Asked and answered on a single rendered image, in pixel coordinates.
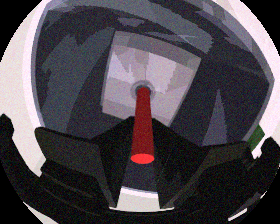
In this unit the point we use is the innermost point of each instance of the red peg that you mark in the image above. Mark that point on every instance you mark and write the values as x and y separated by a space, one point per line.
142 139

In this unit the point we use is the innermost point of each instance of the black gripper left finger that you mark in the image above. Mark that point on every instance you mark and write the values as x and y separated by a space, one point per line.
104 156

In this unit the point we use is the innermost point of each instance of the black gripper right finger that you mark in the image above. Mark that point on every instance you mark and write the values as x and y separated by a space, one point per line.
178 162

